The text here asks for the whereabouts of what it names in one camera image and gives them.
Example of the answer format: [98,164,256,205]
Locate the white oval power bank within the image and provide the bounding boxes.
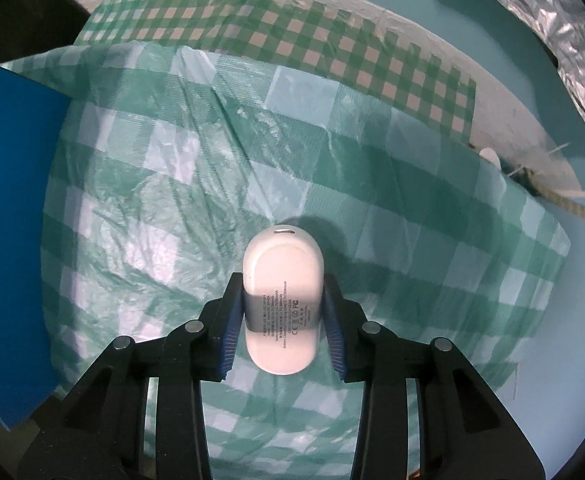
[241,223,326,375]

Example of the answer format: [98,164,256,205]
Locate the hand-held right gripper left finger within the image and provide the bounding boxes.
[15,272,246,480]

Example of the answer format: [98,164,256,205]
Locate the silver foil curtain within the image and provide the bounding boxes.
[453,0,585,156]

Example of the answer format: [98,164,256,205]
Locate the striped rope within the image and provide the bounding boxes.
[513,165,585,228]

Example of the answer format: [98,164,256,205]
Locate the small-check green cloth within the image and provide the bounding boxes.
[72,0,478,143]

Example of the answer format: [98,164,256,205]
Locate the small white cap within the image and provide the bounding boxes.
[477,146,503,168]

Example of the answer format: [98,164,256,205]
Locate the green checked plastic tablecloth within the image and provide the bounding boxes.
[0,42,573,480]

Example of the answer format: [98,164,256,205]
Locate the blue cardboard box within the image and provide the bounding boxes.
[0,56,70,433]

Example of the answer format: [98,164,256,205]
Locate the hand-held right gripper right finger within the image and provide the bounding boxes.
[323,277,546,480]

